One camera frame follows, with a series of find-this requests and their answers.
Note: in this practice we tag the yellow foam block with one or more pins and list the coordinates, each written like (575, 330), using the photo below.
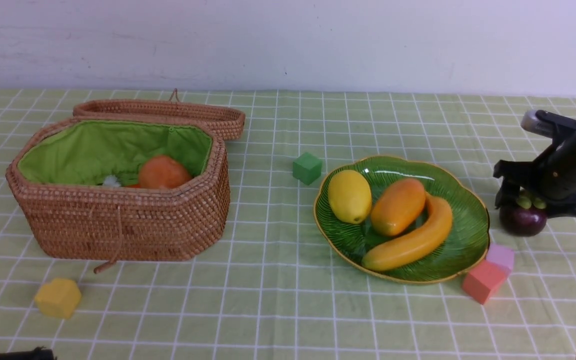
(58, 298)

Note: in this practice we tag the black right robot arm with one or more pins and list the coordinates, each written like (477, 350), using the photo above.
(551, 176)

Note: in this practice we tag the yellow toy lemon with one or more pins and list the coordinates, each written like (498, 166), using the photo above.
(349, 196)

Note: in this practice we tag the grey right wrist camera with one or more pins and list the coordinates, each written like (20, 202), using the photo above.
(548, 124)

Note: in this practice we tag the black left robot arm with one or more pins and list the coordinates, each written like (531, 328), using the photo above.
(38, 353)

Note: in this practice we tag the salmon pink foam cube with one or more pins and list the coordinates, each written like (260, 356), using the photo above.
(483, 281)

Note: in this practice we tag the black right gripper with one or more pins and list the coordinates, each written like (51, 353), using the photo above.
(554, 178)

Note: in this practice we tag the yellow toy banana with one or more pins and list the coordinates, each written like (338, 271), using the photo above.
(415, 245)

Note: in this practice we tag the green checkered tablecloth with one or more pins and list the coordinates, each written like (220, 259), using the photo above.
(272, 289)

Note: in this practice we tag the light purple foam cube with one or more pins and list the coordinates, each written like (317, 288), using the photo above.
(501, 256)

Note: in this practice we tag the woven wicker basket green lining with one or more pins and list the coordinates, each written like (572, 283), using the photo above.
(58, 181)

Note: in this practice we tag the green leaf-shaped glass plate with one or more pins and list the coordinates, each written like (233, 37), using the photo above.
(464, 248)

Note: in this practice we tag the dark purple toy mangosteen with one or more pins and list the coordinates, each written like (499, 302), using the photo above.
(525, 216)

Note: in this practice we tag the orange yellow toy mango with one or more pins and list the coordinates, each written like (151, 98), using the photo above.
(398, 207)

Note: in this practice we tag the white tag inside basket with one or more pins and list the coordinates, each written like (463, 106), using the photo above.
(111, 181)

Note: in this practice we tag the woven wicker basket lid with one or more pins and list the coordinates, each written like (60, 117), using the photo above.
(226, 122)

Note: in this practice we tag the green foam cube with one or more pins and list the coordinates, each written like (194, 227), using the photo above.
(307, 168)

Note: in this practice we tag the orange toy potato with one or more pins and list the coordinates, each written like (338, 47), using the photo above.
(162, 172)

